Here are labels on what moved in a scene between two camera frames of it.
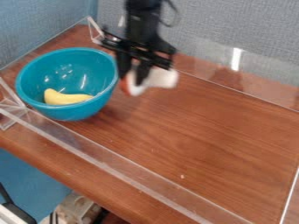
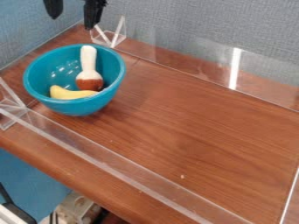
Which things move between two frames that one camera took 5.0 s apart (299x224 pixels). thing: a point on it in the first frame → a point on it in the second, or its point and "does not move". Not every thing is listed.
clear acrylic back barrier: (256, 65) does not move
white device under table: (76, 210) does not move
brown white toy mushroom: (159, 78) → (88, 80)
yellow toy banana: (56, 98) → (60, 93)
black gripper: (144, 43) → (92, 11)
